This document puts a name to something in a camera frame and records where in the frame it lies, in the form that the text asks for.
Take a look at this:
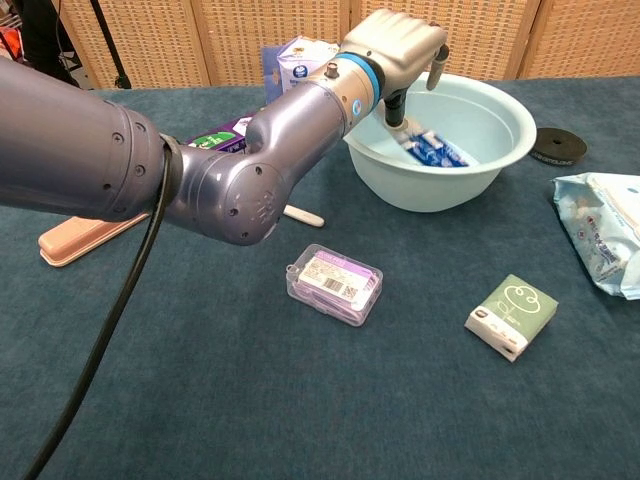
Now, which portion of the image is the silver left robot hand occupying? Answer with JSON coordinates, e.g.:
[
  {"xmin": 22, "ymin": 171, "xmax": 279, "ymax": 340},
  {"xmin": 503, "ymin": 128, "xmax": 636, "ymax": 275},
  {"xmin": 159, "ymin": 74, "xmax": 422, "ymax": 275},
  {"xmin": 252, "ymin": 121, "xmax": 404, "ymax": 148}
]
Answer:
[{"xmin": 339, "ymin": 8, "xmax": 450, "ymax": 132}]

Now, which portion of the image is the blue white toothpaste tube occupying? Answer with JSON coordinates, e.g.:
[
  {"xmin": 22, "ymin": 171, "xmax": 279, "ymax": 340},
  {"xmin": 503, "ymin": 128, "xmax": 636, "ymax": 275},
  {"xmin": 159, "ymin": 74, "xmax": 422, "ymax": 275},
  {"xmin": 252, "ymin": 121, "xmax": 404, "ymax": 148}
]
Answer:
[{"xmin": 397, "ymin": 117, "xmax": 479, "ymax": 169}]

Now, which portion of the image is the white toothbrush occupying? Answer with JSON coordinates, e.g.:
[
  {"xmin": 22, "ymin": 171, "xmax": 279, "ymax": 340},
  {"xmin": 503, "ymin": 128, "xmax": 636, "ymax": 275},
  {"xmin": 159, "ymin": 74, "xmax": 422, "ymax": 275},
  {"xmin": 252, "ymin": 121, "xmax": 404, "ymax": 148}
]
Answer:
[{"xmin": 283, "ymin": 203, "xmax": 326, "ymax": 229}]

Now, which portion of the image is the clear purple floss pick box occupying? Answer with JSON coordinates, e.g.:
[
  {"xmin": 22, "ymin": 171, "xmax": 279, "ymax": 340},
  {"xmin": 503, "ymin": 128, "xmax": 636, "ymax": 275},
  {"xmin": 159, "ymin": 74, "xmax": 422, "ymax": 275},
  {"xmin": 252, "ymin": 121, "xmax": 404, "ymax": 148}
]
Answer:
[{"xmin": 285, "ymin": 243, "xmax": 384, "ymax": 329}]

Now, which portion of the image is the pink toothbrush case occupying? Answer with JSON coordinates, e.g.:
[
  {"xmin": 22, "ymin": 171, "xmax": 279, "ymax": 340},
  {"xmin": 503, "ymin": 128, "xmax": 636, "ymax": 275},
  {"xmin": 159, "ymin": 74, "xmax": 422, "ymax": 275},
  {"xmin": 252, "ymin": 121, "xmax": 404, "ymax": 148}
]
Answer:
[{"xmin": 38, "ymin": 212, "xmax": 151, "ymax": 269}]

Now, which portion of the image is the light blue plastic basin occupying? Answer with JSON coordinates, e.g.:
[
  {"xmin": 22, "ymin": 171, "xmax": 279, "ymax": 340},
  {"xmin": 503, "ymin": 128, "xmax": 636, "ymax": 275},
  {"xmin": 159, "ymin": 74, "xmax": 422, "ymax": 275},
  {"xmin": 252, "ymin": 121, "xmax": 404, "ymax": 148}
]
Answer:
[{"xmin": 342, "ymin": 71, "xmax": 538, "ymax": 214}]

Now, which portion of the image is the wicker folding screen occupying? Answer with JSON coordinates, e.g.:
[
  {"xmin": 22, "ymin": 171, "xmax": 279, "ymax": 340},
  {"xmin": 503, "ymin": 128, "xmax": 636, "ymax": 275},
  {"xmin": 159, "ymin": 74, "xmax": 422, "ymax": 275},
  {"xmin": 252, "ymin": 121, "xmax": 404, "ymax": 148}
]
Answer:
[{"xmin": 49, "ymin": 0, "xmax": 640, "ymax": 90}]

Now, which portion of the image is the purple white tissue pack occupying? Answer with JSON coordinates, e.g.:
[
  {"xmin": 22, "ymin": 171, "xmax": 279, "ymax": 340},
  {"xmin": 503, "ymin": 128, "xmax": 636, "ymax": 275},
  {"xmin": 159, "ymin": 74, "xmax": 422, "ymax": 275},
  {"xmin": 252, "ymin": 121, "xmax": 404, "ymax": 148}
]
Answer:
[{"xmin": 261, "ymin": 35, "xmax": 346, "ymax": 99}]

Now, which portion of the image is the black round disc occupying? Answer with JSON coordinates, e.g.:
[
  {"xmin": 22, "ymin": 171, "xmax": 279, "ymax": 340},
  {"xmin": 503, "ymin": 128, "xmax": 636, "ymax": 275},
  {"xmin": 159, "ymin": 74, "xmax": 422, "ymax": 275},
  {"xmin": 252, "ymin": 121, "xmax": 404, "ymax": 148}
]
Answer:
[{"xmin": 528, "ymin": 127, "xmax": 589, "ymax": 165}]

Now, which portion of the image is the purple green toothpaste box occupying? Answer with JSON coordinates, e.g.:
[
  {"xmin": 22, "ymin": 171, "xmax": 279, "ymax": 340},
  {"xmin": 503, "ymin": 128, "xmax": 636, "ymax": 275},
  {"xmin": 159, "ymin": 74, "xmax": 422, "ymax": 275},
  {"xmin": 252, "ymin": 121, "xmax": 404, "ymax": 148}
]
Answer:
[{"xmin": 185, "ymin": 115, "xmax": 256, "ymax": 154}]

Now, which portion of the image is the light blue wet wipes pack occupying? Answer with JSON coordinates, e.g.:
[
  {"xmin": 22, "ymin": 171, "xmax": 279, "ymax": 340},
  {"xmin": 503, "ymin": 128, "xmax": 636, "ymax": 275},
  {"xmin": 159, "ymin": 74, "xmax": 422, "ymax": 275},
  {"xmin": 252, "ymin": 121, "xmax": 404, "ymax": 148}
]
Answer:
[{"xmin": 551, "ymin": 171, "xmax": 640, "ymax": 301}]

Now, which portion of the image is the green white pocket tissue pack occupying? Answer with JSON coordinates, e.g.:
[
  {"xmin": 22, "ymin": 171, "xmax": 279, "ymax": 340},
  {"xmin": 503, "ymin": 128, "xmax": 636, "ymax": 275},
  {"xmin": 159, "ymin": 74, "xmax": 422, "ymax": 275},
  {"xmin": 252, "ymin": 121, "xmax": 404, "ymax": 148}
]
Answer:
[{"xmin": 463, "ymin": 273, "xmax": 559, "ymax": 363}]

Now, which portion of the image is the black tripod stand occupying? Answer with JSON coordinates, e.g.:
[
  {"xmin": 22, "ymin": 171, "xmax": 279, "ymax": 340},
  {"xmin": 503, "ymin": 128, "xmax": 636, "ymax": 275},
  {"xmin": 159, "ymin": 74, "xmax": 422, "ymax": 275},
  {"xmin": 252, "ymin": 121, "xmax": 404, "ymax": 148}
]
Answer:
[{"xmin": 89, "ymin": 0, "xmax": 134, "ymax": 90}]

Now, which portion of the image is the teal table cloth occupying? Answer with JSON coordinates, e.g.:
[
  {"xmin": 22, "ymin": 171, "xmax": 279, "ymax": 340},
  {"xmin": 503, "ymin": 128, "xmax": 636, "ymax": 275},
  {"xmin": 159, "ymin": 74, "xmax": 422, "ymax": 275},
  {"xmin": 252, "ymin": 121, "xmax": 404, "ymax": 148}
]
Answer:
[{"xmin": 0, "ymin": 75, "xmax": 640, "ymax": 480}]

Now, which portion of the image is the orange white bag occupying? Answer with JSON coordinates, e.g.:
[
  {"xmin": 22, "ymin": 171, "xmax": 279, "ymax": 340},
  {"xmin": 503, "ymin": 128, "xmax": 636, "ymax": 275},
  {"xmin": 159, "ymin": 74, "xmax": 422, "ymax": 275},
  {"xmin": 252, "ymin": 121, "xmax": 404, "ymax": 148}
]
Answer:
[{"xmin": 0, "ymin": 27, "xmax": 24, "ymax": 61}]

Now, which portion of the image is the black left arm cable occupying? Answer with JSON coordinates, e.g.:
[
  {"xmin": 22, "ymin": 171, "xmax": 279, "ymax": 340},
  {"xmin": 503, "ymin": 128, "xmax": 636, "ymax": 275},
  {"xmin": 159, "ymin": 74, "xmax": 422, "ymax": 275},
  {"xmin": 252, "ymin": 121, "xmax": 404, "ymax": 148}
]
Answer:
[{"xmin": 19, "ymin": 139, "xmax": 174, "ymax": 480}]

